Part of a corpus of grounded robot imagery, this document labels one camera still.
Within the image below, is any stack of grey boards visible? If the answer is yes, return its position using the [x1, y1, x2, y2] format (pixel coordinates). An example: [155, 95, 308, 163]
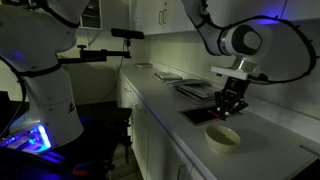
[174, 84, 218, 106]

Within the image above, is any thin grey flat board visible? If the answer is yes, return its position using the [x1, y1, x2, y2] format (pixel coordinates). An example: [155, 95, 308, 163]
[166, 78, 212, 89]

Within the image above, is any white round bowl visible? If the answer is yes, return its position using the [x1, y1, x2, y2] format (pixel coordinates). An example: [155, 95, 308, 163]
[204, 124, 242, 155]

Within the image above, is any black robot cart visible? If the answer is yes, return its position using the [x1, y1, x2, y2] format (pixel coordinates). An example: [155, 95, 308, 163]
[0, 90, 135, 180]

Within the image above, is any white upper wall cabinet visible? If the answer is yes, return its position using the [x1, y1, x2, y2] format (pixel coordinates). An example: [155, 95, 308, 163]
[128, 0, 320, 36]

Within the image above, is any flat grey book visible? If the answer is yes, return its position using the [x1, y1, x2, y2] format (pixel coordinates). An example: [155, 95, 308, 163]
[153, 71, 184, 82]

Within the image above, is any black camera cable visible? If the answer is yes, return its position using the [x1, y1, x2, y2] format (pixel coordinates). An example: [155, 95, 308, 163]
[99, 61, 124, 103]

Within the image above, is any black stereo camera bar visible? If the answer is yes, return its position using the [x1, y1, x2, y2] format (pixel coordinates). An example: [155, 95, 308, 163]
[110, 27, 146, 40]

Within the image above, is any black articulated camera mount arm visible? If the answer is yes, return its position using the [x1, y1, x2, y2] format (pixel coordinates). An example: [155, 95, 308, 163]
[57, 38, 133, 65]

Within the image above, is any dark flat tray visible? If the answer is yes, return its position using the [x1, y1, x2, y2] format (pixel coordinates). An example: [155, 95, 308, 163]
[179, 106, 242, 127]

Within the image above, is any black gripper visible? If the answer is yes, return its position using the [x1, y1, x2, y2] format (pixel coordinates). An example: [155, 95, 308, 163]
[214, 77, 251, 121]

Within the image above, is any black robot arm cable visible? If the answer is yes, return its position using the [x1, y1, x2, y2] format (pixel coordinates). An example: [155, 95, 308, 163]
[195, 0, 318, 85]

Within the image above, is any white lower cabinet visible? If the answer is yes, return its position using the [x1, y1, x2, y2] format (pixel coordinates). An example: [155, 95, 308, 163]
[117, 71, 208, 180]

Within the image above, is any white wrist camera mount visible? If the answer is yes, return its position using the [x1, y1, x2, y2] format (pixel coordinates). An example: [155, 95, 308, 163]
[210, 65, 250, 81]

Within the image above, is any small flat grey pad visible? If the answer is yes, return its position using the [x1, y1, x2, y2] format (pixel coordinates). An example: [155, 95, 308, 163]
[133, 62, 154, 70]

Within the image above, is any open shelf wall cabinet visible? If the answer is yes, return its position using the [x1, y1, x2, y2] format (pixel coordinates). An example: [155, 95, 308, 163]
[79, 0, 103, 31]

